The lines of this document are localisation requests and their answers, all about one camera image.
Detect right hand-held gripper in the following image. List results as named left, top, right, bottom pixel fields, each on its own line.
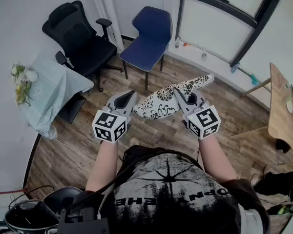
left=173, top=88, right=221, bottom=140

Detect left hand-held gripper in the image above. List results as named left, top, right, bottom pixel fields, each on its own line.
left=92, top=89, right=138, bottom=146

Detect white black floral cushion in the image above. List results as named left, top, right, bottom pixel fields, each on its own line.
left=133, top=74, right=215, bottom=120

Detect blue chair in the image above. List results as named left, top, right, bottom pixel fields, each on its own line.
left=119, top=6, right=173, bottom=90

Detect person's left forearm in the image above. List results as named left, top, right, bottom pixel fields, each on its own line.
left=85, top=140, right=119, bottom=192

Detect person's right forearm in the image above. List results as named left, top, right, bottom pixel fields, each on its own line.
left=199, top=135, right=240, bottom=182

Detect black office chair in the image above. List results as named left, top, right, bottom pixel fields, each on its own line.
left=42, top=0, right=124, bottom=93

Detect black box under side table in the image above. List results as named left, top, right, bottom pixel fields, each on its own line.
left=60, top=95, right=86, bottom=124

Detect person's black trousers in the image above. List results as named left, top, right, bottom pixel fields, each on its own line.
left=123, top=145, right=203, bottom=170

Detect teal brush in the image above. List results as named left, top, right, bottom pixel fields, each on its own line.
left=249, top=73, right=261, bottom=85

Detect side table with pale cloth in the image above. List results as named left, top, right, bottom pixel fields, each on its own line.
left=19, top=55, right=95, bottom=140

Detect white vertical pipes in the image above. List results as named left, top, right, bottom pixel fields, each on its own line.
left=87, top=0, right=124, bottom=53

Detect wooden table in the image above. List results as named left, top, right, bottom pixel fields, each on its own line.
left=231, top=62, right=293, bottom=164

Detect white vase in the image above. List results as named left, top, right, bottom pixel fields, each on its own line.
left=24, top=69, right=39, bottom=82

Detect black object under table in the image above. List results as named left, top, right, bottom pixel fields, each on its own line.
left=275, top=139, right=293, bottom=153

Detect person's black printed t-shirt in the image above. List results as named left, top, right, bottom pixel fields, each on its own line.
left=70, top=152, right=271, bottom=234

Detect bunch of white yellow flowers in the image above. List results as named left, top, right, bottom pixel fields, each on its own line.
left=10, top=62, right=33, bottom=107

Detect black chest-mounted device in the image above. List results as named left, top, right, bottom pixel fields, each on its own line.
left=57, top=207, right=110, bottom=234

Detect black round bin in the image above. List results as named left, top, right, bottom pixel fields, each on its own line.
left=4, top=186, right=84, bottom=234

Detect black window frame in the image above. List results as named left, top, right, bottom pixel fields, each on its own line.
left=175, top=0, right=288, bottom=68

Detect grey shoulder strap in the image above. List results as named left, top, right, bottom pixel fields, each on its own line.
left=239, top=208, right=263, bottom=234

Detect red cable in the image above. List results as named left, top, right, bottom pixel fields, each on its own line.
left=0, top=189, right=27, bottom=197

